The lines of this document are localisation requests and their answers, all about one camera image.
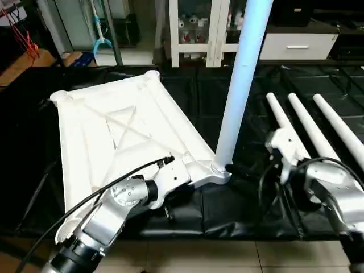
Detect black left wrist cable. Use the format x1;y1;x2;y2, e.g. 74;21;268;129
16;156;175;273

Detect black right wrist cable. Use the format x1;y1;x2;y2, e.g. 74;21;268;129
258;156;364;237

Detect black work mat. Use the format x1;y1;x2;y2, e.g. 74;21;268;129
0;64;364;239

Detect white plastic table top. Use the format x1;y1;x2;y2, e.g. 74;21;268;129
49;69;233;246

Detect white plastic table leg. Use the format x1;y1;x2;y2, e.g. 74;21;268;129
211;0;275;175
266;93;297;138
312;94;364;155
288;93;343;164

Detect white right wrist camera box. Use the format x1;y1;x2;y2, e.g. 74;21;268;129
266;127;311;185

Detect red cables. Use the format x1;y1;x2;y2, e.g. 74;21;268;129
7;9;40;61

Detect blue and yellow box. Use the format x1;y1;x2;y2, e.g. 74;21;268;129
71;51;98;67

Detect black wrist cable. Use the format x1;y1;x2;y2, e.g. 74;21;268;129
16;156;175;273
258;156;364;237

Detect black speaker box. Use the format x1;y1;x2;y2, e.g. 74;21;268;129
270;0;315;27

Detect brown wooden desk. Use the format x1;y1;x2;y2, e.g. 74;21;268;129
0;48;64;87

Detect white glass-door cabinet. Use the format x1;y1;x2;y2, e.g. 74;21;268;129
168;0;275;68

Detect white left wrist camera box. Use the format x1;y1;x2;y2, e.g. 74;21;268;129
148;158;193;209

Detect white drawer unit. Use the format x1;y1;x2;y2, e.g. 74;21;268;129
259;22;341;61

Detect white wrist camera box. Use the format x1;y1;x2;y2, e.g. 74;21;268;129
266;127;311;185
148;158;193;209

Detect teal long-handled dustpan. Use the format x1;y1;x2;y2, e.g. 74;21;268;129
91;0;114;59

